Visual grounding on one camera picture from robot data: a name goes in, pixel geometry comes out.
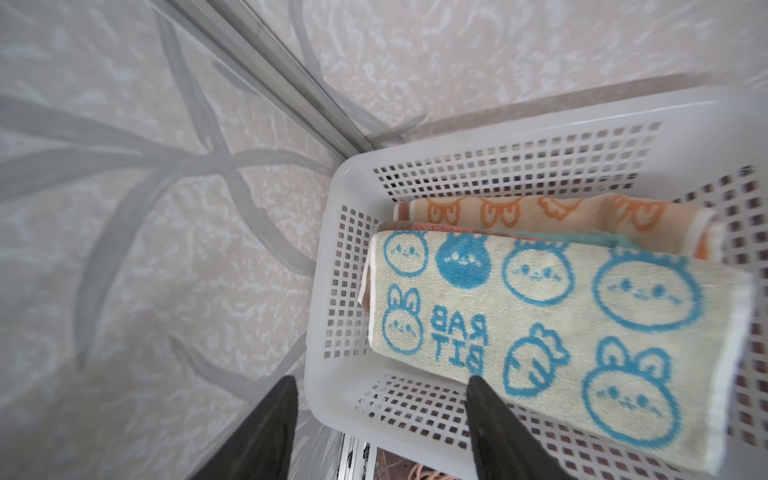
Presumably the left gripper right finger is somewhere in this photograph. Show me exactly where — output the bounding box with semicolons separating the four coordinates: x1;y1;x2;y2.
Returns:
465;376;571;480

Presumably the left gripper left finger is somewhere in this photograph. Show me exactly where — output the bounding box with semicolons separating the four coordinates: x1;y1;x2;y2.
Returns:
192;376;298;480

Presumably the teal rabbit pattern towel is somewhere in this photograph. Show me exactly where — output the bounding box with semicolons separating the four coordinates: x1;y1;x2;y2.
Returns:
365;231;755;474

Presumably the orange rabbit pattern towel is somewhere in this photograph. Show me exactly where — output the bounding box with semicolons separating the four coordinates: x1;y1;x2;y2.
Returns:
393;193;725;262

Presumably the teal and yellow towel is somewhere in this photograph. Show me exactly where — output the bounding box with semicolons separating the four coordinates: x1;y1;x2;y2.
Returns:
511;231;640;250

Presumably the white perforated plastic basket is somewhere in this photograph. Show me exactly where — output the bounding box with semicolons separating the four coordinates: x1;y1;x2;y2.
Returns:
304;88;767;479

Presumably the pink coiled cable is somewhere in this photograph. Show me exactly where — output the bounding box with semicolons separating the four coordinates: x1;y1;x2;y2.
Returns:
407;463;457;480

